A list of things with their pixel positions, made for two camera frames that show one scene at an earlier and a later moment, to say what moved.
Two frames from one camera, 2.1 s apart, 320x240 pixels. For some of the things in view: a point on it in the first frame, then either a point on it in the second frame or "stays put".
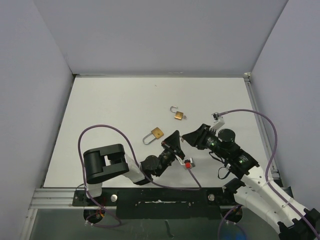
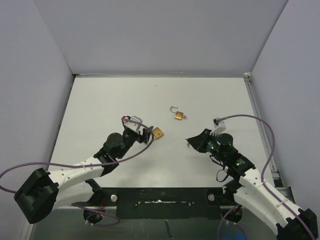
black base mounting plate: x=160 y=203 stays put
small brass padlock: x=178 y=115 stays put
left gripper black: x=173 y=143 to x=146 y=132
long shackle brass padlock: x=156 y=132 stays put
